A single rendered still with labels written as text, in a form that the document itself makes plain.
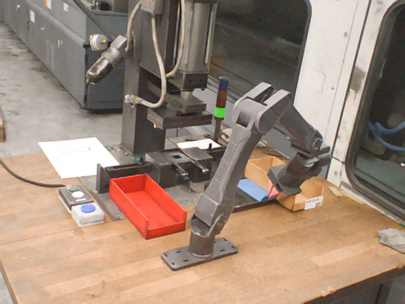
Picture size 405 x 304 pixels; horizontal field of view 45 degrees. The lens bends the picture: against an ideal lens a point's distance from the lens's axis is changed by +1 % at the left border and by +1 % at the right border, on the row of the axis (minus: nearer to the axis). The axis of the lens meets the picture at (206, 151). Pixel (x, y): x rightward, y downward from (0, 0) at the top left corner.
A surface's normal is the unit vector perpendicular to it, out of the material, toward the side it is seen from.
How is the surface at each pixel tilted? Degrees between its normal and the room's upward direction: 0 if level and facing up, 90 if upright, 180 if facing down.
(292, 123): 92
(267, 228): 0
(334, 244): 0
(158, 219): 0
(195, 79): 90
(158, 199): 90
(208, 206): 69
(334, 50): 90
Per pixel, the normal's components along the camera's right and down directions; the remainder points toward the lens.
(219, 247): 0.12, -0.91
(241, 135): -0.67, -0.18
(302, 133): 0.52, 0.36
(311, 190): -0.84, 0.11
